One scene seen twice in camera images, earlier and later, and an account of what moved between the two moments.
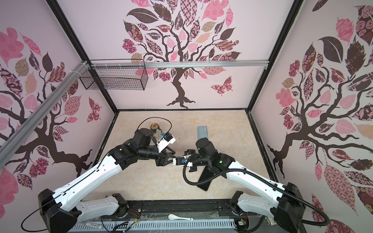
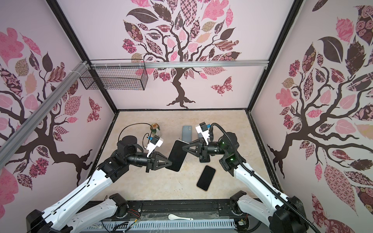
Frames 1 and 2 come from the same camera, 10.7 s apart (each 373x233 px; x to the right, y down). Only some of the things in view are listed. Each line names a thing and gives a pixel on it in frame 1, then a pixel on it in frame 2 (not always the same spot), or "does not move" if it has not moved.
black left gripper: (162, 160) to (157, 165)
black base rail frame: (220, 209) does not move
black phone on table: (207, 173) does not move
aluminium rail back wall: (175, 63) does not move
